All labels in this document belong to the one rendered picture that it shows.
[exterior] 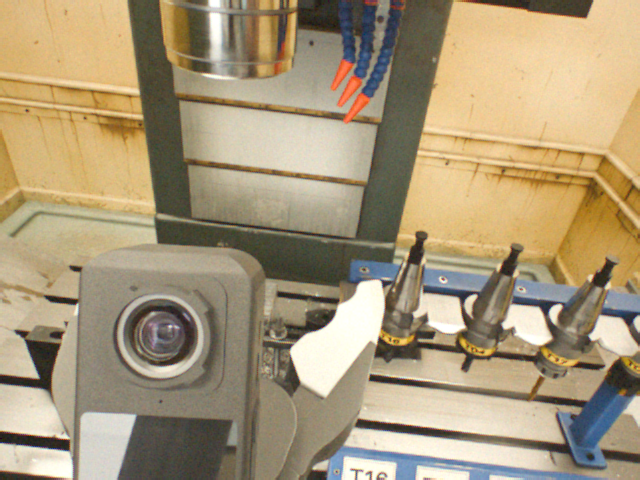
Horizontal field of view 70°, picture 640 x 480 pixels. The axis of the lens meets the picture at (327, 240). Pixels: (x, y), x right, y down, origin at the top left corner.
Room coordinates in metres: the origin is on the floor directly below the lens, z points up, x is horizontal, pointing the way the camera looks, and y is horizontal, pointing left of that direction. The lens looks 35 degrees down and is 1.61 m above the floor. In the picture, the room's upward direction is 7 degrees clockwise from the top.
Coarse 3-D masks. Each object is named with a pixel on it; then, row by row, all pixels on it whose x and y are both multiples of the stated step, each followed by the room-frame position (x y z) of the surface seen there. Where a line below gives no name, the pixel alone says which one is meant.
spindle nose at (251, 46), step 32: (160, 0) 0.55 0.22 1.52; (192, 0) 0.51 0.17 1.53; (224, 0) 0.51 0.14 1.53; (256, 0) 0.52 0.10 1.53; (288, 0) 0.56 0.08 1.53; (192, 32) 0.52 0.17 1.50; (224, 32) 0.51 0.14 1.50; (256, 32) 0.52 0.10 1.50; (288, 32) 0.56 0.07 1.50; (192, 64) 0.52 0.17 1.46; (224, 64) 0.51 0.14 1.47; (256, 64) 0.53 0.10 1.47; (288, 64) 0.57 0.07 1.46
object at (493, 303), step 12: (492, 276) 0.43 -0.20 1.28; (504, 276) 0.42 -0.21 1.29; (516, 276) 0.43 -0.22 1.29; (492, 288) 0.43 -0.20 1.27; (504, 288) 0.42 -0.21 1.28; (480, 300) 0.43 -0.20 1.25; (492, 300) 0.42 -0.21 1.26; (504, 300) 0.42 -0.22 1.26; (480, 312) 0.42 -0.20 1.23; (492, 312) 0.42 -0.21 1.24; (504, 312) 0.42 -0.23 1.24
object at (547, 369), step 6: (540, 354) 0.44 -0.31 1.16; (540, 360) 0.43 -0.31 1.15; (546, 360) 0.43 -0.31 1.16; (540, 366) 0.43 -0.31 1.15; (546, 366) 0.42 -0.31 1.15; (552, 366) 0.42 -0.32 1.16; (558, 366) 0.42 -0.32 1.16; (540, 372) 0.42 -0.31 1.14; (546, 372) 0.42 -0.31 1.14; (552, 372) 0.42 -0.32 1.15; (558, 372) 0.42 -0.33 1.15; (564, 372) 0.42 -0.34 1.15
